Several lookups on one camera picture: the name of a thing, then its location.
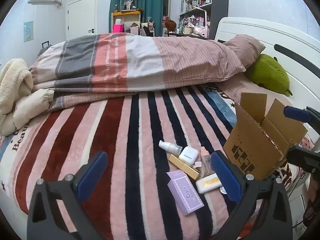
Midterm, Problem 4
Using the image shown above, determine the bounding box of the cream padded jacket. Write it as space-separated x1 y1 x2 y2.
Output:
0 58 54 137

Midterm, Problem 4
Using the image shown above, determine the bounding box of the striped plush blanket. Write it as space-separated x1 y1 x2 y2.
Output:
0 84 315 240

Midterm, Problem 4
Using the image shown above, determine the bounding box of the pink cosmetic bottle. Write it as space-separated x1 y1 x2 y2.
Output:
199 146 215 178

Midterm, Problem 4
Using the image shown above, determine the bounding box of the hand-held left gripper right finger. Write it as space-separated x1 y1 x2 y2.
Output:
211 151 293 240

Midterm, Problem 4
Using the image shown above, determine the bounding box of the gold rectangular box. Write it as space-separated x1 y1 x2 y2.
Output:
168 154 200 180

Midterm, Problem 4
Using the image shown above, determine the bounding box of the brown cardboard box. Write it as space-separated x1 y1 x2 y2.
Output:
223 92 308 180

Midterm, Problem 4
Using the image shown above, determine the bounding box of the white bed headboard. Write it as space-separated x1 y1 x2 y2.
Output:
216 17 320 135

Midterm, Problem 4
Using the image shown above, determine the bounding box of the brown plush toy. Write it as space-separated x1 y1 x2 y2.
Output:
164 17 177 32

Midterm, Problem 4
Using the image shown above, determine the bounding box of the teal curtain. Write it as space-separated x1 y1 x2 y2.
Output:
110 0 163 37

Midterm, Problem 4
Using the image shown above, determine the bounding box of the green plush toy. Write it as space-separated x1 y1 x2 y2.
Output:
245 54 293 97

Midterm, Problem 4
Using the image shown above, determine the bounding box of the glass display case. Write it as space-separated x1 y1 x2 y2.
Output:
119 0 138 12

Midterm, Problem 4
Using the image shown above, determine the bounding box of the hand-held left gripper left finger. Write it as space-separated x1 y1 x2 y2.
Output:
26 151 108 240

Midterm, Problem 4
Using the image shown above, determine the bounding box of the striped patchwork quilt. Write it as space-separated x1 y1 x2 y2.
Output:
29 33 247 112

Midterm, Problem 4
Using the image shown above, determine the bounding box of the white pump bottle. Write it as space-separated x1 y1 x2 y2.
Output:
159 140 184 156

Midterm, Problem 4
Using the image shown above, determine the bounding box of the white door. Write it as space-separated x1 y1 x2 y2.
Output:
67 0 97 40

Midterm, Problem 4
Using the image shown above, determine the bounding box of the white case with yellow label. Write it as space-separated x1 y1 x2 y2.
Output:
195 172 223 194

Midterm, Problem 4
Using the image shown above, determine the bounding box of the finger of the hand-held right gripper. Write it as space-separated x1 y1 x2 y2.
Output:
286 144 320 175
283 106 320 131

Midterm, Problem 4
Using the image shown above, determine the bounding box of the blue wall poster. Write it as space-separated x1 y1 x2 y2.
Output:
24 21 34 42

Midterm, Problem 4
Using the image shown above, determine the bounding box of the purple rectangular box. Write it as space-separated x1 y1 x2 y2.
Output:
166 170 205 217

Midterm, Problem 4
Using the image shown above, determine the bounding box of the white earbuds case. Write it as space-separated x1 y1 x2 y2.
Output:
178 146 199 165

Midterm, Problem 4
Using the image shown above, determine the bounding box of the pink striped pillow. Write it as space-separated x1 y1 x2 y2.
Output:
222 35 266 69

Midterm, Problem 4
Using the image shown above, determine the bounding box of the yellow shelf unit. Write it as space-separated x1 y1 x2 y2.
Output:
111 9 142 33

